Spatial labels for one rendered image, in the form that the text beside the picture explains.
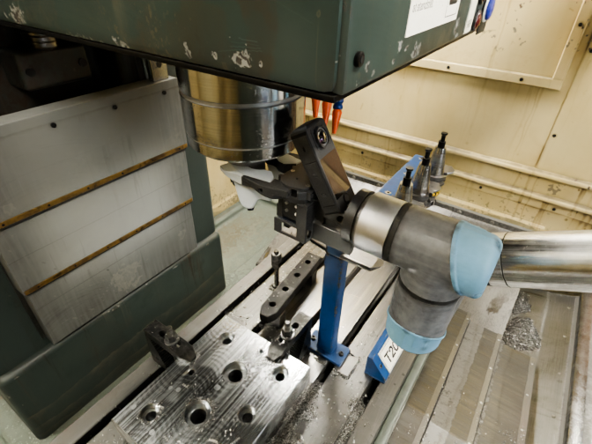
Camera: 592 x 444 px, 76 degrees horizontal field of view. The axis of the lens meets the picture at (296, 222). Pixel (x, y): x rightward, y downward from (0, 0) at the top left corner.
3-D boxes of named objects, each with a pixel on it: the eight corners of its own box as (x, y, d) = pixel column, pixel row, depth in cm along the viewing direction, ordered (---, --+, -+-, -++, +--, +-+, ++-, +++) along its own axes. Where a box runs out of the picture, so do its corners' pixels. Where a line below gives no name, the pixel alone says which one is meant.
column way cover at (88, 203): (203, 246, 120) (178, 77, 90) (52, 351, 88) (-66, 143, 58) (193, 240, 122) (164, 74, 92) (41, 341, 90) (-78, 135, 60)
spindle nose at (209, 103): (235, 110, 62) (229, 28, 55) (323, 131, 55) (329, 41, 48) (160, 145, 50) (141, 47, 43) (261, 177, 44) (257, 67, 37)
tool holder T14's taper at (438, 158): (426, 166, 97) (432, 141, 93) (444, 169, 96) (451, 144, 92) (424, 173, 94) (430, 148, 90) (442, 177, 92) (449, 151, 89)
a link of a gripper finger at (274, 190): (236, 190, 50) (299, 206, 47) (235, 180, 49) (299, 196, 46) (253, 174, 53) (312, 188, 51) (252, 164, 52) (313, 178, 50)
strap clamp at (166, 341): (204, 380, 83) (196, 336, 74) (193, 391, 81) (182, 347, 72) (164, 350, 89) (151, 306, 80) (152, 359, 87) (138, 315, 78)
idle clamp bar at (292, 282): (320, 273, 111) (322, 257, 107) (272, 337, 92) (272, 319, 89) (305, 267, 113) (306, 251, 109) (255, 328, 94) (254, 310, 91)
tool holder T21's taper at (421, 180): (415, 182, 90) (421, 157, 86) (432, 189, 87) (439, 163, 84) (405, 189, 87) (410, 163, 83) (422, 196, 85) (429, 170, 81)
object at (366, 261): (388, 259, 70) (388, 255, 69) (374, 275, 66) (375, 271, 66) (353, 245, 73) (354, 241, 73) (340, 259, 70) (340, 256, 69)
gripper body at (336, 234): (268, 229, 53) (344, 264, 48) (268, 174, 48) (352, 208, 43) (299, 205, 58) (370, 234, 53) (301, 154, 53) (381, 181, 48)
